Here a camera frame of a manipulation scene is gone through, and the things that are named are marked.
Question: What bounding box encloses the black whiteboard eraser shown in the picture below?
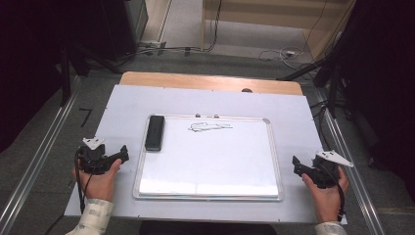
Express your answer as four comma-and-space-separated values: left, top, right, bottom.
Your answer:
144, 115, 166, 153

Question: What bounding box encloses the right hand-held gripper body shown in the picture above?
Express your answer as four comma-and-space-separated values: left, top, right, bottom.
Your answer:
311, 150, 354, 190

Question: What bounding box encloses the silver framed whiteboard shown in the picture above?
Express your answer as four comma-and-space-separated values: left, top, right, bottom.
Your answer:
132, 113, 284, 203

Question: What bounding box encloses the black cabinet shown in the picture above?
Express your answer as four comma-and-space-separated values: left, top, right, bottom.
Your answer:
99, 0, 150, 62

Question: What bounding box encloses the large white panel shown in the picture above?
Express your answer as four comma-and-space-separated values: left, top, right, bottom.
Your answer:
64, 84, 348, 226

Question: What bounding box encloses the grey power strip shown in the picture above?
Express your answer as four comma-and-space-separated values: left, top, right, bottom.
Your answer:
139, 40, 168, 56

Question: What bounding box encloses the aluminium floor rail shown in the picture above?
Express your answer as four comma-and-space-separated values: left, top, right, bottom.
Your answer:
316, 88, 388, 235
0, 76, 82, 235

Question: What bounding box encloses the white coiled cable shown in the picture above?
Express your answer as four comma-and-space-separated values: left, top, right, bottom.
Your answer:
257, 46, 306, 71

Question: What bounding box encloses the black metal stand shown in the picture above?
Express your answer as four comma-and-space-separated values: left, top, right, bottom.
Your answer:
58, 40, 123, 108
276, 48, 348, 119

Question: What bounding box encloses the dark curtain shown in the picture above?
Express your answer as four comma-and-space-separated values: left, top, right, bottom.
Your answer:
336, 0, 415, 204
0, 0, 109, 155

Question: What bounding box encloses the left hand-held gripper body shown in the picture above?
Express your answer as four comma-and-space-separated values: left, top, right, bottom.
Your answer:
75, 136, 115, 175

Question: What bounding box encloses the black hanging cable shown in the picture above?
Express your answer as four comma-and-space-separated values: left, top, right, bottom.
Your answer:
201, 0, 224, 53

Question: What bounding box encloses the beige wooden furniture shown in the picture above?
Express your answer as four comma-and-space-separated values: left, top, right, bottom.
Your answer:
200, 0, 356, 62

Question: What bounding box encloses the person's left hand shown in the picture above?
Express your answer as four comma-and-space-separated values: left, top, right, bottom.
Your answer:
70, 159, 123, 203

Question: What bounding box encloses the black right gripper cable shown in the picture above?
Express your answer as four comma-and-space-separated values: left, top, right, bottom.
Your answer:
317, 161, 346, 223

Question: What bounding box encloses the wooden table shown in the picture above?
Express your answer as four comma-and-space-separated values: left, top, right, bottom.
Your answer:
118, 70, 304, 97

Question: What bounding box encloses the person's right hand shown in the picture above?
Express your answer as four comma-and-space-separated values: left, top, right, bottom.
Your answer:
300, 165, 350, 225

